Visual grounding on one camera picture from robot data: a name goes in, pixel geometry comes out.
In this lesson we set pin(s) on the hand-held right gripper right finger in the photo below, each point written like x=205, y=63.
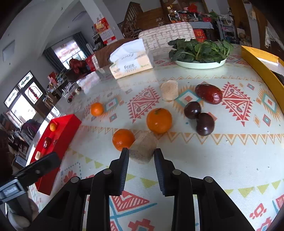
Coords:
x=160, y=171

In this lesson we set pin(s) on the red jujube date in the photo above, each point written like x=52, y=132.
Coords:
x=47, y=142
x=208, y=93

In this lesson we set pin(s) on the yellow box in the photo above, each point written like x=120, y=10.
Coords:
x=259, y=64

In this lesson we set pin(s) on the grey curtain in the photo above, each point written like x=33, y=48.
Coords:
x=81, y=42
x=53, y=58

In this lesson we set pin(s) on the red box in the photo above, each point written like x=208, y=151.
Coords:
x=66, y=126

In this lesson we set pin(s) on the red garment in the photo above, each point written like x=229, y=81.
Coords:
x=77, y=66

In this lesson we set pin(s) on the white sugarcane piece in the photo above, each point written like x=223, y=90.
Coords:
x=143, y=146
x=38, y=155
x=169, y=90

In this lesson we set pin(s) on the white patterned sofa back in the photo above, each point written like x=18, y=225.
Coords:
x=164, y=35

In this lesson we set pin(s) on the large orange tangerine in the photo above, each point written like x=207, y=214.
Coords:
x=159, y=120

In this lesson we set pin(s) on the small orange tangerine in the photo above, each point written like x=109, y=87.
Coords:
x=53, y=127
x=123, y=139
x=97, y=108

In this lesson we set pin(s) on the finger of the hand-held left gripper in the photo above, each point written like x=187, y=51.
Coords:
x=42, y=165

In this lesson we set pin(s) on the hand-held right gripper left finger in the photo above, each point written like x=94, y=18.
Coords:
x=123, y=171

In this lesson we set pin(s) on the window with red decals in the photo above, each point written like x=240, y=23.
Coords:
x=66, y=50

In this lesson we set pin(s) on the red gift bag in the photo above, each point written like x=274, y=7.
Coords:
x=199, y=35

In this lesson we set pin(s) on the metal shelf rack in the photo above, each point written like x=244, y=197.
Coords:
x=227, y=26

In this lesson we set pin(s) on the ceiling vent panel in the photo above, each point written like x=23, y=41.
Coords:
x=8, y=50

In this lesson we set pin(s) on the wooden lattice shelf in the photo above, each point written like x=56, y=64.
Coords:
x=132, y=17

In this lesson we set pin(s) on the spinach leaves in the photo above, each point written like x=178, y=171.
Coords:
x=199, y=50

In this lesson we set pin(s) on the red wall calendar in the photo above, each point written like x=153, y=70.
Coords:
x=103, y=27

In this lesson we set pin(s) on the glass door panels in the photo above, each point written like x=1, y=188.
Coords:
x=33, y=91

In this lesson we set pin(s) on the person's left hand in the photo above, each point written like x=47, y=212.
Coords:
x=20, y=222

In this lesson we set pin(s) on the white hanging cloth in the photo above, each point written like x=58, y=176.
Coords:
x=271, y=36

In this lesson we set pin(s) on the tissue box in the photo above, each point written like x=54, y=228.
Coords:
x=133, y=66

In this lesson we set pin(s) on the dark purple plum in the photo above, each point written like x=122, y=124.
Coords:
x=192, y=109
x=204, y=124

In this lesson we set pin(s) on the white plate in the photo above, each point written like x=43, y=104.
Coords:
x=199, y=64

